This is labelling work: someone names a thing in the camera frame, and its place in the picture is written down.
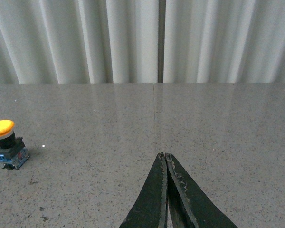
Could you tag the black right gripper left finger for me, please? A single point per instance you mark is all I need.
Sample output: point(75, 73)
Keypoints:
point(150, 209)

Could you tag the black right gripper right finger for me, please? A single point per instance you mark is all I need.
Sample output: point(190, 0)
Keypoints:
point(189, 206)

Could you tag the yellow mushroom push button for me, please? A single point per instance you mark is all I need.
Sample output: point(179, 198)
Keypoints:
point(13, 152)

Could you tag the white pleated curtain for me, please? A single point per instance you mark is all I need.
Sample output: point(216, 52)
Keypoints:
point(142, 41)

